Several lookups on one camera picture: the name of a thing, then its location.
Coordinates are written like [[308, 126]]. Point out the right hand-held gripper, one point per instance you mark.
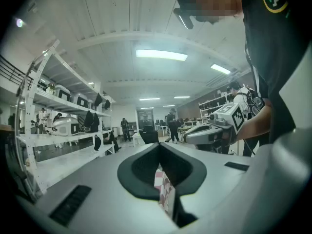
[[231, 118]]

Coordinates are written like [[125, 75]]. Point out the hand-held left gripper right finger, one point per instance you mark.
[[185, 174]]

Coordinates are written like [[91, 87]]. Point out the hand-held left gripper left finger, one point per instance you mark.
[[136, 177]]

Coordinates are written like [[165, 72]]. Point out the person's right forearm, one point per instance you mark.
[[256, 123]]

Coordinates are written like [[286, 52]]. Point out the white shelf with dark items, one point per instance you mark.
[[212, 105]]

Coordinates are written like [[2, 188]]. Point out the ceiling light panel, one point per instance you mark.
[[149, 99], [161, 55], [181, 97], [220, 69]]

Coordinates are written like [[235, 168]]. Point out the black office chair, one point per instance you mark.
[[150, 134]]

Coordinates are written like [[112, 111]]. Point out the black hanging bag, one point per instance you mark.
[[89, 122], [97, 142], [107, 104], [96, 123], [98, 100]]

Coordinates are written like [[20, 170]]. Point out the black display board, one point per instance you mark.
[[145, 118]]

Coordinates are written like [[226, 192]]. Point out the white metal shelving rack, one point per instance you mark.
[[63, 164]]

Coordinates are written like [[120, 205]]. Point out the white lidded bin black label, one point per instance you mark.
[[63, 93], [92, 105], [80, 101]]

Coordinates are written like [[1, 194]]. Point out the white rounded carrier case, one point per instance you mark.
[[64, 125]]

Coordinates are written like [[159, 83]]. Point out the person's black shirt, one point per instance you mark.
[[280, 57]]

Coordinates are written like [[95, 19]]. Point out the small potted plant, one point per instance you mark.
[[51, 88]]

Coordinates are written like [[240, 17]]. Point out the person's head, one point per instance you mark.
[[214, 1]]

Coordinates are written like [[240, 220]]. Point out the black metal railing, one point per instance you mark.
[[12, 73]]

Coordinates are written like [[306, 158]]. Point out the black head-mounted camera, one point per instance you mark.
[[185, 18]]

